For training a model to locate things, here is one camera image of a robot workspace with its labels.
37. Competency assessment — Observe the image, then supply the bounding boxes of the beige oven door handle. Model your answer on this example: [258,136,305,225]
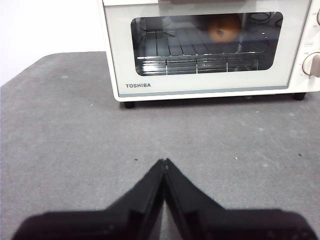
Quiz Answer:
[159,0,248,6]

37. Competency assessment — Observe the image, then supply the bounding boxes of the glass oven door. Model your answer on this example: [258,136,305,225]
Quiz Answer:
[102,0,311,98]

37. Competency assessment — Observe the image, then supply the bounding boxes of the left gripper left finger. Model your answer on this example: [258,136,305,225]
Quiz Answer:
[11,159,166,240]

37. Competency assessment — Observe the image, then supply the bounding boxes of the metal oven wire rack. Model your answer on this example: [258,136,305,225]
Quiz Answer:
[136,29,267,76]

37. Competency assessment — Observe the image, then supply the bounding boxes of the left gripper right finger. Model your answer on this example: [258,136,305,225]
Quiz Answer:
[165,157,318,240]

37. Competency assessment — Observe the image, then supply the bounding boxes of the brown potato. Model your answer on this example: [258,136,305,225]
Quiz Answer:
[206,14,242,44]

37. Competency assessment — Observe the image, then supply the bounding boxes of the cream oven knob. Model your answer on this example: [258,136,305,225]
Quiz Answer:
[301,51,320,79]

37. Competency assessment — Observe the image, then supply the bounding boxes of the cream Toshiba toaster oven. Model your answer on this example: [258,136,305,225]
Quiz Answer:
[96,0,320,110]

